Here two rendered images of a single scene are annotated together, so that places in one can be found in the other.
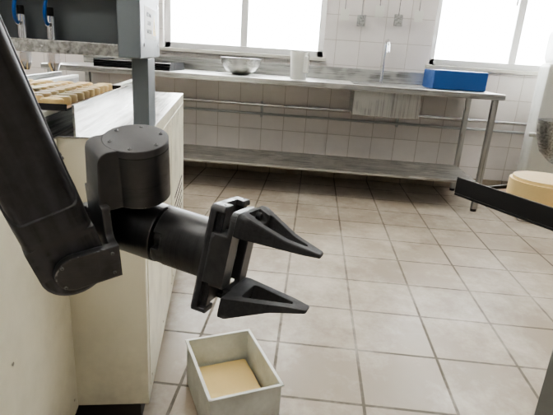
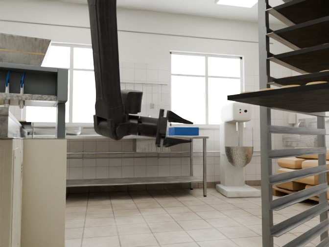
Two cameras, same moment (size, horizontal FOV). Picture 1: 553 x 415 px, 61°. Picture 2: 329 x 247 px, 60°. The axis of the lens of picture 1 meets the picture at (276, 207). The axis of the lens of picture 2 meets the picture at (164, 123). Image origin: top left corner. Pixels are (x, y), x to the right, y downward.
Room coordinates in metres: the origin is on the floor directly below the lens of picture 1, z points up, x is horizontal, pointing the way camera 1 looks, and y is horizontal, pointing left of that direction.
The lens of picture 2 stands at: (-0.37, 0.27, 0.84)
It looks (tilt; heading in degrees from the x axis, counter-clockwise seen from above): 3 degrees up; 343
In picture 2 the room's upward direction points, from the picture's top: straight up
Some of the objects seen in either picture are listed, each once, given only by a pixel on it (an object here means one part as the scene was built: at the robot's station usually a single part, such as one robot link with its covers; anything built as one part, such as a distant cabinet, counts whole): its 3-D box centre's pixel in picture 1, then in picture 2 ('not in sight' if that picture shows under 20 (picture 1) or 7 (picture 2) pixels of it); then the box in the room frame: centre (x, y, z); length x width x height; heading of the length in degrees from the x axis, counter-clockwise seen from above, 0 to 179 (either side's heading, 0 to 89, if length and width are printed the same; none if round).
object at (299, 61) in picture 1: (300, 65); not in sight; (3.75, -0.11, 0.98); 0.18 x 0.14 x 0.20; 36
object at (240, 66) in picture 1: (240, 66); (71, 131); (3.92, 0.36, 0.94); 0.33 x 0.33 x 0.12
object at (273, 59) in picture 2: not in sight; (303, 69); (0.63, -0.67, 1.14); 0.64 x 0.03 x 0.03; 117
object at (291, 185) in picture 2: not in sight; (302, 183); (3.08, -2.91, 0.19); 0.72 x 0.42 x 0.15; 89
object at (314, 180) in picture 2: not in sight; (305, 175); (2.80, -2.69, 0.34); 0.72 x 0.42 x 0.15; 1
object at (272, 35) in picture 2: not in sight; (302, 49); (0.63, -0.67, 1.23); 0.64 x 0.03 x 0.03; 117
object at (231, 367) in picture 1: (230, 382); not in sight; (1.21, 0.11, 0.08); 0.30 x 0.22 x 0.16; 23
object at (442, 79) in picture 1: (453, 80); (183, 131); (3.79, -1.30, 0.95); 0.40 x 0.30 x 0.14; 89
